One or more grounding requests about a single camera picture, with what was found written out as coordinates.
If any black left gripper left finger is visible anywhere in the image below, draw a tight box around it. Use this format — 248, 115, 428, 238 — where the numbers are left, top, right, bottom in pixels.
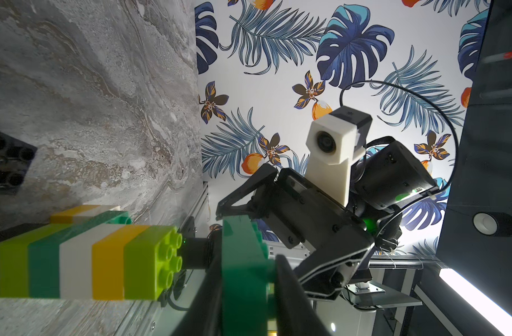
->
171, 255, 222, 336

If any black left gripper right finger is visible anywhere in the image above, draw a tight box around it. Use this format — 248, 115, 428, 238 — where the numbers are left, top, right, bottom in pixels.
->
274, 255, 330, 336

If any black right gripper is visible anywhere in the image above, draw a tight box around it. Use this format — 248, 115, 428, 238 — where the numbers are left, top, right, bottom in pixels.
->
216, 164, 375, 300

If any dark green long brick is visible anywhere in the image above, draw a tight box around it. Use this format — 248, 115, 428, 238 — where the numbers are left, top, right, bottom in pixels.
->
222, 216, 274, 335
28, 211, 133, 299

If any yellow square brick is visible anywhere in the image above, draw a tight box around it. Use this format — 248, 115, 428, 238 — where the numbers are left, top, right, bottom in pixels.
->
50, 204, 95, 224
92, 225, 149, 300

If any lime green square brick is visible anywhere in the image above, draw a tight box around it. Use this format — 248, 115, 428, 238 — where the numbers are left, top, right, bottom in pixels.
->
0, 223, 70, 298

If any black square brick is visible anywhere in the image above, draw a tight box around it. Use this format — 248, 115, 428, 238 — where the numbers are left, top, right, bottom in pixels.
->
0, 132, 37, 195

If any white square brick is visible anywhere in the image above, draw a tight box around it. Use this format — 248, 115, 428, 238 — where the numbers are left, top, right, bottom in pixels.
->
72, 205, 121, 224
59, 223, 124, 300

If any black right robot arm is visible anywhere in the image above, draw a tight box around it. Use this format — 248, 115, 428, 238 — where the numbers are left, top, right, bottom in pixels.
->
216, 137, 437, 300

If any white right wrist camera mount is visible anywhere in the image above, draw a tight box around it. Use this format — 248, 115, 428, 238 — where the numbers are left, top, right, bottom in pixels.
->
305, 106, 372, 207

